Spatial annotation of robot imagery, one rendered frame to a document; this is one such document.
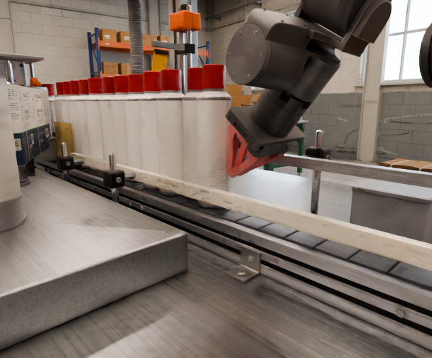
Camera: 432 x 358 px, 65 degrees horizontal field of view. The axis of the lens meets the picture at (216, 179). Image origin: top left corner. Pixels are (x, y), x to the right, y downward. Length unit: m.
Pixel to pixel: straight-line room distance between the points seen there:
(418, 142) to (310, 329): 5.87
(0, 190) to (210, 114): 0.28
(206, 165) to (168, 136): 0.10
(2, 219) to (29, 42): 7.92
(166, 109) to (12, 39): 7.77
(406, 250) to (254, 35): 0.24
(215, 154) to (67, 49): 8.05
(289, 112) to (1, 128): 0.34
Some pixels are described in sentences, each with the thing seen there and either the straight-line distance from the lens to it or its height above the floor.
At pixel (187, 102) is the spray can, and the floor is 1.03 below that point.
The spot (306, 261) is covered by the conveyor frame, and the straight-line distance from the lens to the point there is 0.38.
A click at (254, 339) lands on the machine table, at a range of 0.33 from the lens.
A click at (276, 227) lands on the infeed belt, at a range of 0.44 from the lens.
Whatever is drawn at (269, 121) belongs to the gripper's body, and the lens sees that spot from 0.42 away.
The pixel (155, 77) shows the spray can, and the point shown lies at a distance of 0.61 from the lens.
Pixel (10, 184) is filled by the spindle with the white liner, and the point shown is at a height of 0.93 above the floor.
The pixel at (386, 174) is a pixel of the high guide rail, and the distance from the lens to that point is 0.42.
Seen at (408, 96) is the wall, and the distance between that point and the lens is 6.23.
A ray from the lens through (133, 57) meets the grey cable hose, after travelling 0.86.
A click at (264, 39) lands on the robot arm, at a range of 0.33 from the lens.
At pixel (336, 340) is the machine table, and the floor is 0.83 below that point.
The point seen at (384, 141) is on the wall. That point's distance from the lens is 6.41.
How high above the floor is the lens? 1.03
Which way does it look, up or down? 13 degrees down
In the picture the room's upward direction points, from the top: straight up
